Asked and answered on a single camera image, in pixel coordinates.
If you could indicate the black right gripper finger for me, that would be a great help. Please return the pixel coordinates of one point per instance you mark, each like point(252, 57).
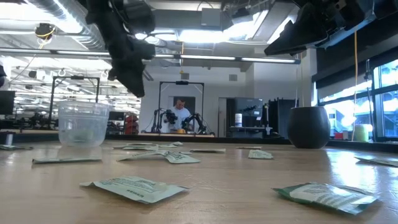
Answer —
point(298, 40)
point(311, 18)

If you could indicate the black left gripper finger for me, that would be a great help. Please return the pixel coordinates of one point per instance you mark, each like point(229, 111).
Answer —
point(130, 77)

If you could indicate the dark green edged sweetener packet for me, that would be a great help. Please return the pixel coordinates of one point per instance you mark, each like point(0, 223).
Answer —
point(326, 196)

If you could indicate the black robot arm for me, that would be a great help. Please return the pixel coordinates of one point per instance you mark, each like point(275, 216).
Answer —
point(169, 116)
point(196, 119)

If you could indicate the red storage bins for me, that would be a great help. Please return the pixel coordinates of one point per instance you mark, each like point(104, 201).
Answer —
point(132, 124)

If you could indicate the person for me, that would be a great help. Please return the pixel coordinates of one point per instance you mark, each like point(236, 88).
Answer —
point(180, 113)

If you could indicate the clear plastic cup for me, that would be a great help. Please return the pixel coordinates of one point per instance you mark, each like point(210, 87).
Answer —
point(82, 118)

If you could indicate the small yellow object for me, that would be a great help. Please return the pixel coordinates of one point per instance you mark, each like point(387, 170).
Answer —
point(181, 131)

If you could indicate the tall black cabinet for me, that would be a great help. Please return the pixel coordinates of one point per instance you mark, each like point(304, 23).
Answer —
point(280, 118)

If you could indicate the long LED light bar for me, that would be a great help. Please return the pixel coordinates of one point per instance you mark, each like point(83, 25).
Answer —
point(208, 57)

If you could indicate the black tripod stand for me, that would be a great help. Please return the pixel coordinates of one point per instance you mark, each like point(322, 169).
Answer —
point(368, 93)

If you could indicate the black mug yellow inside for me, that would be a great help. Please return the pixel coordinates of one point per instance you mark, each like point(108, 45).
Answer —
point(308, 127)

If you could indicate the wooden workbench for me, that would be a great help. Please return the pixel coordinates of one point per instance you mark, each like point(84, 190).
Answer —
point(199, 135)

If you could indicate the grey ceiling box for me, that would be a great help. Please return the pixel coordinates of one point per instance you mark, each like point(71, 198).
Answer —
point(211, 17)

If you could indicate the white canister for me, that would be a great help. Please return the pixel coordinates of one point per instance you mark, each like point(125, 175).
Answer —
point(238, 120)

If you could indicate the small red box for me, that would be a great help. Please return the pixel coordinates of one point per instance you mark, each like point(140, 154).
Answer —
point(338, 136)

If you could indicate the pale green cylinder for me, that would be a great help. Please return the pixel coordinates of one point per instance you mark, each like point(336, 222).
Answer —
point(362, 133)

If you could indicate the black computer monitor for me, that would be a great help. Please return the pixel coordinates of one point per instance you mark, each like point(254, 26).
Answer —
point(7, 102)

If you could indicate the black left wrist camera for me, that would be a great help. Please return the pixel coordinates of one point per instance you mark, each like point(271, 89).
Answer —
point(146, 48)

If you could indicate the black gantry frame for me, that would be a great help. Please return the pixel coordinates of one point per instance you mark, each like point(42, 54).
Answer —
point(76, 77)
point(181, 82)

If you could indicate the silver spiral ceiling duct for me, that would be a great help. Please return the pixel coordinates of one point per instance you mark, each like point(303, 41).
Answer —
point(74, 25)

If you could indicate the grey wall vent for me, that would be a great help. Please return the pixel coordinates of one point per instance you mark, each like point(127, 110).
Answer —
point(233, 77)
point(185, 76)

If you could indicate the large window black frame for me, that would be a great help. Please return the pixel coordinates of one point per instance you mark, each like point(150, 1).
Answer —
point(385, 109)

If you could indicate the small silver post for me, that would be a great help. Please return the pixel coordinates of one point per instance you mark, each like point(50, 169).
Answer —
point(9, 140)

